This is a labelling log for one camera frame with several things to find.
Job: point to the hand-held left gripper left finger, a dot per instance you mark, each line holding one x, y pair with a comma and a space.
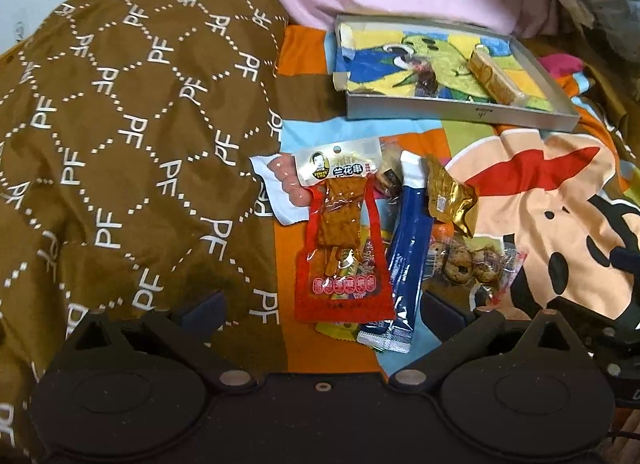
207, 308

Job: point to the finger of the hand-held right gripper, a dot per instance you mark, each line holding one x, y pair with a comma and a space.
592, 320

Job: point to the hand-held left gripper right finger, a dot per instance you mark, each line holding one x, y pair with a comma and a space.
434, 310

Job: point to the long blue snack packet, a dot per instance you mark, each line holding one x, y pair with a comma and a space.
407, 254

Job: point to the yellow green snack packet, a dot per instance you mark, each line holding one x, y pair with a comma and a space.
335, 328

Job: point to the gold foil snack packet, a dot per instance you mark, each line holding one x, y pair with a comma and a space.
447, 196

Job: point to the red tofu skewer packet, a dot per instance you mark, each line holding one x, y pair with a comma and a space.
340, 224

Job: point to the shallow grey box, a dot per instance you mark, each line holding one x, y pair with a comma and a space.
450, 117

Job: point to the clear packet of dark rounds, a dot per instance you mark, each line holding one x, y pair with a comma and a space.
462, 261

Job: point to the small brown snack packet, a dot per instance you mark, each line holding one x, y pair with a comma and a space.
390, 176

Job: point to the pink sausage packet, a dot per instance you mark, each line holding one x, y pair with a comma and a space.
285, 179

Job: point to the colourful cartoon bedsheet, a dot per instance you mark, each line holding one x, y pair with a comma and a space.
525, 184

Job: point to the brown patterned quilt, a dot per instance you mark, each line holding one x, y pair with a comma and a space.
125, 144

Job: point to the small dark snack packet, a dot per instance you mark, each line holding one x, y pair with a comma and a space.
425, 76

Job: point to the tan wrapped snack bar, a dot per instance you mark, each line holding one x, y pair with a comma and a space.
495, 76

